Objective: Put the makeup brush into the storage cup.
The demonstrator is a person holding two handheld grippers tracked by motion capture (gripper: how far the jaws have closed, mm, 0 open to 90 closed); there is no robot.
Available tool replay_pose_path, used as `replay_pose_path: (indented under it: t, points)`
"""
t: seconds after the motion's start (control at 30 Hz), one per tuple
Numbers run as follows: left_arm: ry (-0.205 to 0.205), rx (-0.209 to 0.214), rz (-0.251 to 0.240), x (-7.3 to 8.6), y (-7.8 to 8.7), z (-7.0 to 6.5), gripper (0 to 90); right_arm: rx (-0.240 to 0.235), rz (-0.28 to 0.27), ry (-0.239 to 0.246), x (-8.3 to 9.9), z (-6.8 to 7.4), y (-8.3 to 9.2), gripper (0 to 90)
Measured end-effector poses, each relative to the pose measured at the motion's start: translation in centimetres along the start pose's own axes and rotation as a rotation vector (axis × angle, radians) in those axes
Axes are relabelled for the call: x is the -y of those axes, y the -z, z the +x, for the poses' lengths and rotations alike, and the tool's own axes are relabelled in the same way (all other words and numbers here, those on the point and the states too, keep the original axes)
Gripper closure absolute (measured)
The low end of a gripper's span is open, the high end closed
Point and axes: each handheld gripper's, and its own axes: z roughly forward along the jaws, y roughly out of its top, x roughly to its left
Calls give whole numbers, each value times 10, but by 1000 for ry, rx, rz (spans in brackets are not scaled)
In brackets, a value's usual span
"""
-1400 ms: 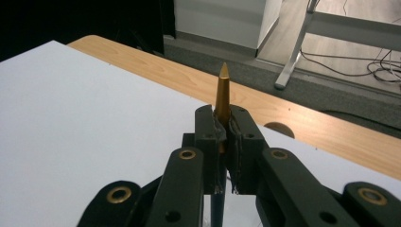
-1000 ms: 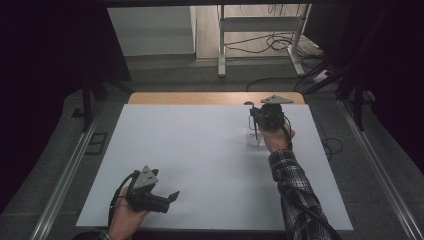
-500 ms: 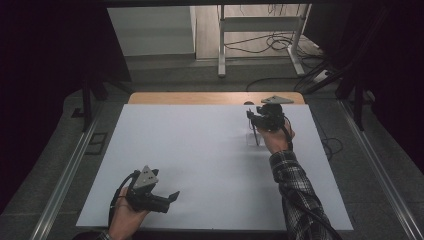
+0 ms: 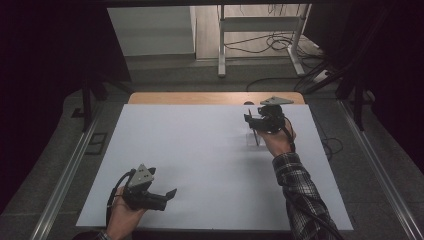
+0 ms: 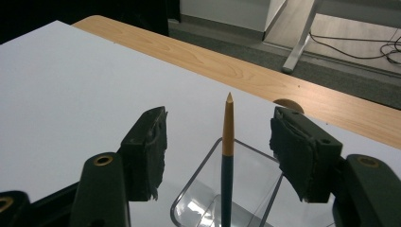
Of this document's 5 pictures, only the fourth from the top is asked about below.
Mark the white desk frame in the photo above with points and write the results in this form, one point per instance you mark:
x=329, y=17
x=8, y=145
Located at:
x=221, y=50

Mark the metal floor rail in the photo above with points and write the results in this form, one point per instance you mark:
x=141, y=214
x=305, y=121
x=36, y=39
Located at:
x=66, y=180
x=376, y=166

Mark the dark metal stand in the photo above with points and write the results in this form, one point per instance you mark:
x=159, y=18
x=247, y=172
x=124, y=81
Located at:
x=87, y=103
x=358, y=106

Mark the dark round table grommet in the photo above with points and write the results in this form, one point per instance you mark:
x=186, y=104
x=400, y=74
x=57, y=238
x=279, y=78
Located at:
x=248, y=103

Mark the white power strip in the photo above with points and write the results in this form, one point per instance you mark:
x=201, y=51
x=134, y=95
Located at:
x=321, y=76

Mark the white table sheet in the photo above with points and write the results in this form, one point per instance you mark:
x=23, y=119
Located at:
x=200, y=150

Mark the person's right hand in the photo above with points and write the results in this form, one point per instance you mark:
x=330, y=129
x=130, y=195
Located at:
x=280, y=143

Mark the black curtain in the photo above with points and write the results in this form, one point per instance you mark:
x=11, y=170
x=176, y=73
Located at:
x=393, y=66
x=43, y=83

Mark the white cabinet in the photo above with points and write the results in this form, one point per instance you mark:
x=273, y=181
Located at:
x=150, y=30

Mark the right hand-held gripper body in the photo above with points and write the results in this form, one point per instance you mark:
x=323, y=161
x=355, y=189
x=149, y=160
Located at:
x=271, y=120

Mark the person's left hand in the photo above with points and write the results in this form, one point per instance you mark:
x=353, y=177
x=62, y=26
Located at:
x=121, y=216

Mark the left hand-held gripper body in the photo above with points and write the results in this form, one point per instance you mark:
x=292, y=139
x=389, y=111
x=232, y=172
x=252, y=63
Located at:
x=141, y=176

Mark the clear acrylic pen holder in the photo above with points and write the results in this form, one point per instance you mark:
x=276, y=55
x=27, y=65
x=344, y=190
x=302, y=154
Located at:
x=250, y=140

